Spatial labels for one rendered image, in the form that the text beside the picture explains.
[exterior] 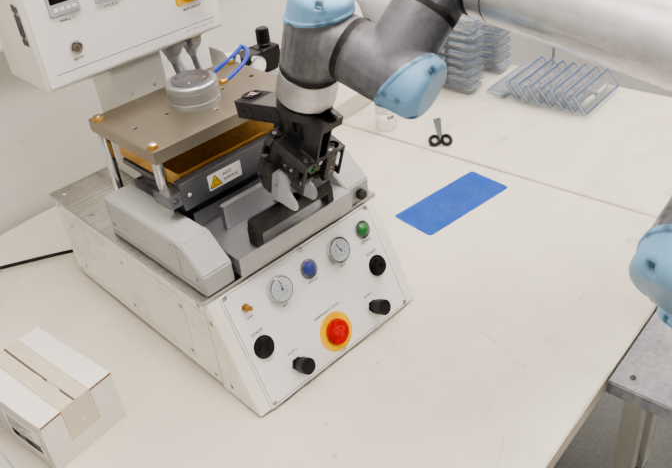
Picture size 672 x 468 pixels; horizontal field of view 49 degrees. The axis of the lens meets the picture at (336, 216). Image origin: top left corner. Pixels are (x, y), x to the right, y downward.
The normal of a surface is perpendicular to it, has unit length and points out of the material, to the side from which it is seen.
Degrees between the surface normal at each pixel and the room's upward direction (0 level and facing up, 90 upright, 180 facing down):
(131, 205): 0
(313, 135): 90
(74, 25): 90
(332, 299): 65
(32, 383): 1
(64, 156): 90
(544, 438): 0
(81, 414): 88
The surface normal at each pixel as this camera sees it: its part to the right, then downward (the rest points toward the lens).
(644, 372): -0.10, -0.82
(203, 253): 0.38, -0.41
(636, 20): -0.61, -0.17
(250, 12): 0.76, 0.30
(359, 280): 0.59, -0.04
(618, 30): -0.72, 0.11
